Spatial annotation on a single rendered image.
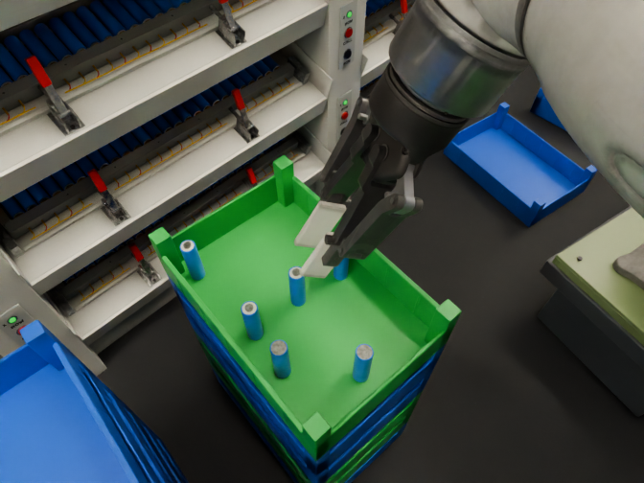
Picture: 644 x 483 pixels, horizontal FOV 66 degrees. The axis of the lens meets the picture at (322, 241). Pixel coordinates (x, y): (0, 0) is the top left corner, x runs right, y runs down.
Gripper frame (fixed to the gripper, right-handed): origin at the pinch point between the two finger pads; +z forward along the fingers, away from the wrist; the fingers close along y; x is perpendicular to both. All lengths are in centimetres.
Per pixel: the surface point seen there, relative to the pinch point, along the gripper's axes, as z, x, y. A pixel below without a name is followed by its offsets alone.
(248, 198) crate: 9.9, 3.4, 13.7
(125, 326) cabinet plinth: 60, 12, 21
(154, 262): 46, 9, 27
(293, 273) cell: 5.9, 0.8, -0.3
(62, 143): 13.5, 25.7, 21.6
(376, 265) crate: 5.0, -10.1, 1.4
